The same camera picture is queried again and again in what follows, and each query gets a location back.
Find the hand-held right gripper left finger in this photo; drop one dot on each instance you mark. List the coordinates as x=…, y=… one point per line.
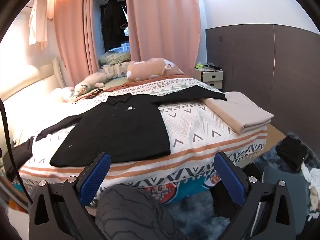
x=96, y=177

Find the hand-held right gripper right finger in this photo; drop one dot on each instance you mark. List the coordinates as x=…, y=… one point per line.
x=230, y=180

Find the black long-sleeve shirt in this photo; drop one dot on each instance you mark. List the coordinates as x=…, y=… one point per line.
x=112, y=135

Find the black clothes pile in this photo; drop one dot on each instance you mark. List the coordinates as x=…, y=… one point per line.
x=292, y=153

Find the dark hanging clothes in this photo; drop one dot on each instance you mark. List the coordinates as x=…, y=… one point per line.
x=113, y=22

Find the blue shaggy rug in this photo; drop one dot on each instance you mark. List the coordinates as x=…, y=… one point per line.
x=275, y=177

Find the teal cartoon print bedsheet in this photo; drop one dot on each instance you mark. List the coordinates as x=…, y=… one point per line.
x=185, y=188

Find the person's grey patterned trouser leg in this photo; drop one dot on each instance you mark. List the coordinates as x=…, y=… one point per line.
x=135, y=212

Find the white zigzag patterned blanket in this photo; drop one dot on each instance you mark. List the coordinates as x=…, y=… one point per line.
x=195, y=127

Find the folded beige sheet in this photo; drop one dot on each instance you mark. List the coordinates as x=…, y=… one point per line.
x=240, y=112

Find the dark folded cloth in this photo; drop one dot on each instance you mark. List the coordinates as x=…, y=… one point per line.
x=21, y=152

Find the white crumpled cloth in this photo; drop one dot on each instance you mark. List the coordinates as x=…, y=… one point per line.
x=310, y=175

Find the pale pink plush toy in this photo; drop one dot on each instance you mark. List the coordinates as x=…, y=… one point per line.
x=61, y=93

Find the white seal plush toy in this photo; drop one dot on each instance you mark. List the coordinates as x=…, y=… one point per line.
x=92, y=81

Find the white nightstand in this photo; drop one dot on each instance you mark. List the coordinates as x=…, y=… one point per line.
x=208, y=77

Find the white bed headboard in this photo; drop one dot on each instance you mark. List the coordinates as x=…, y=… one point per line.
x=30, y=80

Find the green item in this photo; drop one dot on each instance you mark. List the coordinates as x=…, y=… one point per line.
x=199, y=65

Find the light patterned quilt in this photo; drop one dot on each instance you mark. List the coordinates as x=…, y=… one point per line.
x=113, y=57

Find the pink curtain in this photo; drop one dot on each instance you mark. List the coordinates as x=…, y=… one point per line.
x=75, y=37
x=165, y=22

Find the white hanging shirt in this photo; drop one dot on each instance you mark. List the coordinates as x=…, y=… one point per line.
x=37, y=22

